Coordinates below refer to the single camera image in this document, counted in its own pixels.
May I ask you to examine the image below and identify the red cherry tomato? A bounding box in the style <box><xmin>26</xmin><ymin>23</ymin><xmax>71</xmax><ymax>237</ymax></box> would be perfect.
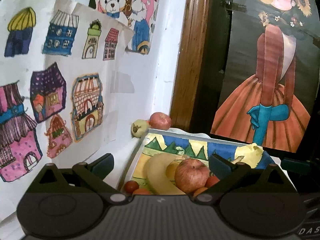
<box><xmin>124</xmin><ymin>180</ymin><xmax>139</xmax><ymax>194</ymax></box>
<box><xmin>205</xmin><ymin>176</ymin><xmax>220</xmax><ymax>188</ymax></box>

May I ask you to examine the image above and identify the small orange fruit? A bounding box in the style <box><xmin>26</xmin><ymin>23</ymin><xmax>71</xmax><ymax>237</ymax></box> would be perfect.
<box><xmin>193</xmin><ymin>187</ymin><xmax>208</xmax><ymax>197</ymax></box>

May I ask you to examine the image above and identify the orange small tomato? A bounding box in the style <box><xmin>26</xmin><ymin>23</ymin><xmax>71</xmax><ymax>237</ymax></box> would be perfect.
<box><xmin>132</xmin><ymin>189</ymin><xmax>152</xmax><ymax>196</ymax></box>

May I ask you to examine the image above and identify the yellow banana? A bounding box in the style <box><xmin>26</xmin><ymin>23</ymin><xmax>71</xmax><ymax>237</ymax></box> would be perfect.
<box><xmin>144</xmin><ymin>152</ymin><xmax>187</xmax><ymax>196</ymax></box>

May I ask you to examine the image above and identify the colourful drawing tray liner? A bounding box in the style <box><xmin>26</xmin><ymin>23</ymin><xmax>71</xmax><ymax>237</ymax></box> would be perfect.
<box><xmin>127</xmin><ymin>133</ymin><xmax>274</xmax><ymax>191</ymax></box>

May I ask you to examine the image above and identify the red cherry tomato in tray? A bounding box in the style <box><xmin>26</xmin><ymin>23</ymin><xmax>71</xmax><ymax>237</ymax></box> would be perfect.
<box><xmin>124</xmin><ymin>180</ymin><xmax>139</xmax><ymax>194</ymax></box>

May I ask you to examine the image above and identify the grey cardboard tray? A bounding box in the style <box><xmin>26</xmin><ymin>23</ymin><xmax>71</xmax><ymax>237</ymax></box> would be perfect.
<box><xmin>118</xmin><ymin>129</ymin><xmax>280</xmax><ymax>196</ymax></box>

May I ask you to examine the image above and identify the background yellow-green fruit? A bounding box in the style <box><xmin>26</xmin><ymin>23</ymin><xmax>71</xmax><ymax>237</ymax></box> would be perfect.
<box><xmin>131</xmin><ymin>119</ymin><xmax>150</xmax><ymax>138</ymax></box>

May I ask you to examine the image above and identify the background red apple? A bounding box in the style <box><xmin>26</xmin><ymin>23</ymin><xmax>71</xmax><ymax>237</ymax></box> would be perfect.
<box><xmin>149</xmin><ymin>112</ymin><xmax>171</xmax><ymax>131</ymax></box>

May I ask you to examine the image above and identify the lady in orange dress poster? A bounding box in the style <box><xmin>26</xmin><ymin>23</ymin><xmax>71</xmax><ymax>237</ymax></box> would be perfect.
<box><xmin>211</xmin><ymin>0</ymin><xmax>312</xmax><ymax>153</ymax></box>

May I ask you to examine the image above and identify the houses drawing paper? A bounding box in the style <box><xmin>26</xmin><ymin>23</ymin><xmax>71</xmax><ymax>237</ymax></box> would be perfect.
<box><xmin>1</xmin><ymin>0</ymin><xmax>133</xmax><ymax>219</ymax></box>

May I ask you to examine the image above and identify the girl with bear drawing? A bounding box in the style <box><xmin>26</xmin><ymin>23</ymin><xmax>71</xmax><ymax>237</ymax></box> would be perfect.
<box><xmin>89</xmin><ymin>0</ymin><xmax>159</xmax><ymax>54</ymax></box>

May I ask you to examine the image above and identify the brown wooden frame post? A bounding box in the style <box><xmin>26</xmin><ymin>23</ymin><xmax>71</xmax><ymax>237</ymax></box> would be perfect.
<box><xmin>170</xmin><ymin>0</ymin><xmax>210</xmax><ymax>131</ymax></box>

